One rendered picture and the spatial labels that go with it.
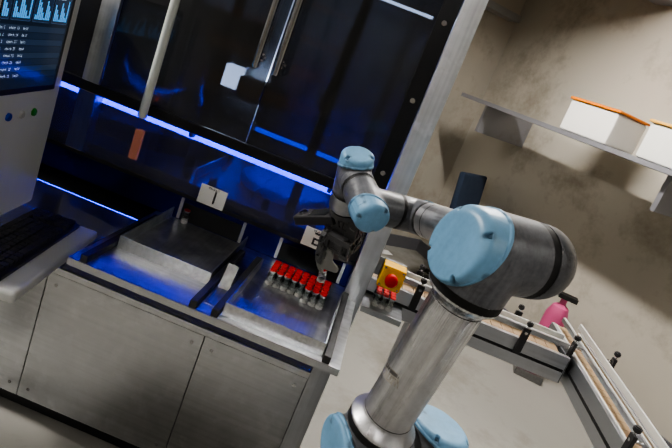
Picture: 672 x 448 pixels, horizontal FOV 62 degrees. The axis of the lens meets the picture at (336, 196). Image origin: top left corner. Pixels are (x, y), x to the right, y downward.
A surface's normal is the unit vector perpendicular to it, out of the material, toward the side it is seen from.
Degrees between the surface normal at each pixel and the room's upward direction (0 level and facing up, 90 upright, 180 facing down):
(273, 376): 90
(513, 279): 99
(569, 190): 90
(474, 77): 90
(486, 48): 90
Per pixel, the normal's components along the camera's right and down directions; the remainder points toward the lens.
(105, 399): -0.13, 0.21
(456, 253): -0.80, -0.33
